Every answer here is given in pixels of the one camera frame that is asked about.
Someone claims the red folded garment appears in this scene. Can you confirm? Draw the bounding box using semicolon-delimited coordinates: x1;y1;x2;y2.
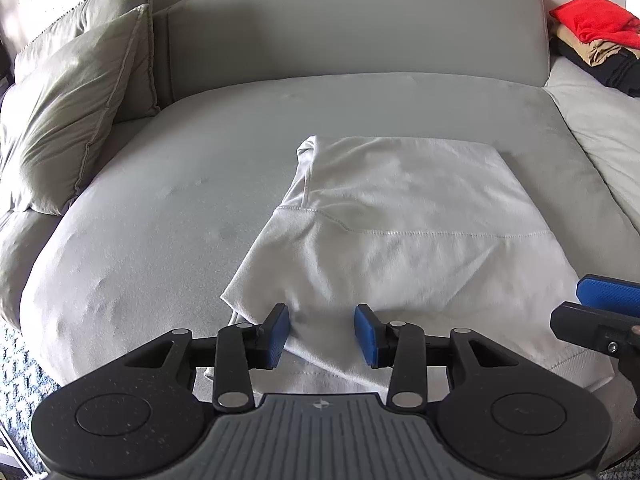
550;0;640;49

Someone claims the rear olive cushion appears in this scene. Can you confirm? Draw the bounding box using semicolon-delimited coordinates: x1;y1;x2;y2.
14;0;160;122

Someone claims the olive cushion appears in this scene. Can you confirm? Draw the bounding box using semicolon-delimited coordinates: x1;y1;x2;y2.
14;0;160;122
1;4;149;216

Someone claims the light grey sweatshirt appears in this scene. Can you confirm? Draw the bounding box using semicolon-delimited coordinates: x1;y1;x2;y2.
222;136;614;393

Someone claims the grey fabric sofa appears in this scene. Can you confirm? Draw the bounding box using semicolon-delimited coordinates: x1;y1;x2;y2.
0;0;640;470

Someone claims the front olive cushion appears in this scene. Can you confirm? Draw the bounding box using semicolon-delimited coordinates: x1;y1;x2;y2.
1;4;149;216

